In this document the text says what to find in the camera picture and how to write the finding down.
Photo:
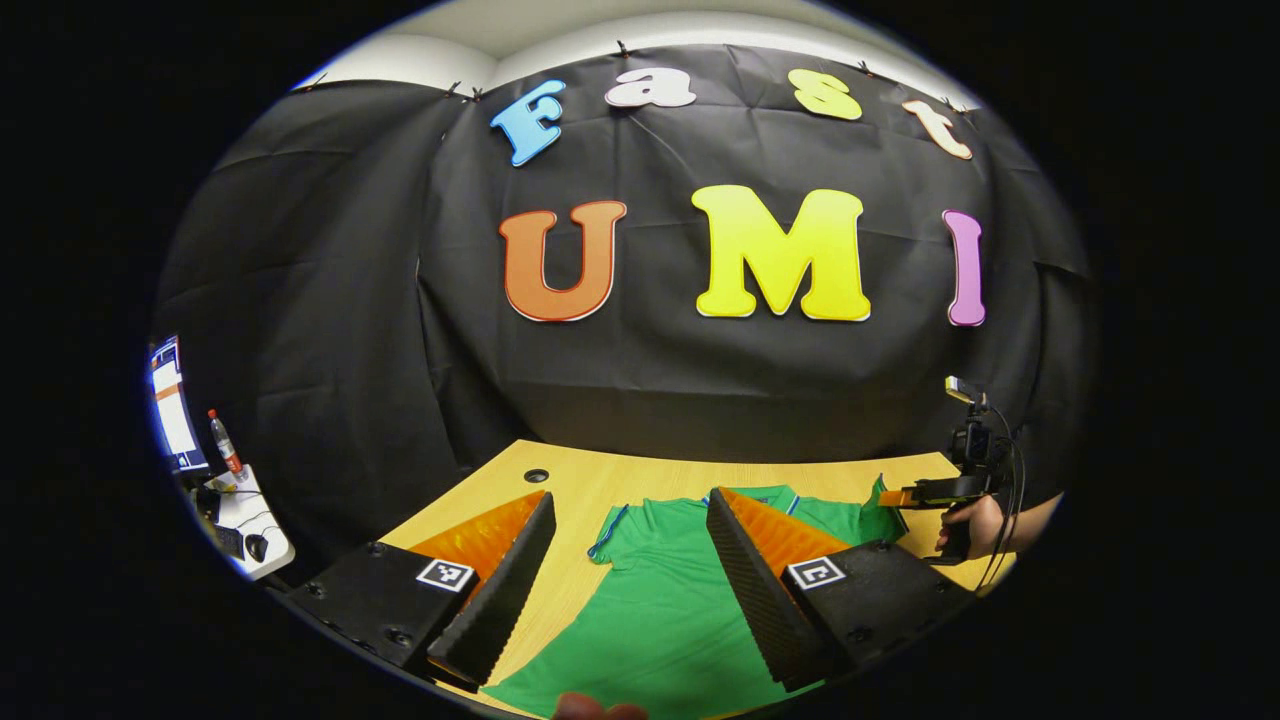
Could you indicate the clear bottle with red cap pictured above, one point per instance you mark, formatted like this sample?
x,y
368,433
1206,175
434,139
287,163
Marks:
x,y
225,445

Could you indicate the green T-shirt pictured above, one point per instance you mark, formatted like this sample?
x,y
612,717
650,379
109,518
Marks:
x,y
660,600

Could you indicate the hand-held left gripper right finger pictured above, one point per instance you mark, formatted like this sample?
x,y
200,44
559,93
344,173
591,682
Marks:
x,y
760,600

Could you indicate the black backdrop cloth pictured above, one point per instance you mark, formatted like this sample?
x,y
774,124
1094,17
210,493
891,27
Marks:
x,y
400,300

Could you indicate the computer monitor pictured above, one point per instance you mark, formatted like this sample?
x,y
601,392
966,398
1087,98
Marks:
x,y
175,410

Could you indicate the black computer mouse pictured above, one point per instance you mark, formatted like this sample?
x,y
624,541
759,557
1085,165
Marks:
x,y
257,547

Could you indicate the row of black backdrop clips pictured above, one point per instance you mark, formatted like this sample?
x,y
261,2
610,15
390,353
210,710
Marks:
x,y
621,48

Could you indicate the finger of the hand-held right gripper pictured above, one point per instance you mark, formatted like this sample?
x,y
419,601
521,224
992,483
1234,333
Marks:
x,y
940,492

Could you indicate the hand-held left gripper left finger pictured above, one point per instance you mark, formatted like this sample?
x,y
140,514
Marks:
x,y
505,600

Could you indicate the white side desk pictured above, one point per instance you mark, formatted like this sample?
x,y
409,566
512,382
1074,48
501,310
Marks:
x,y
275,545

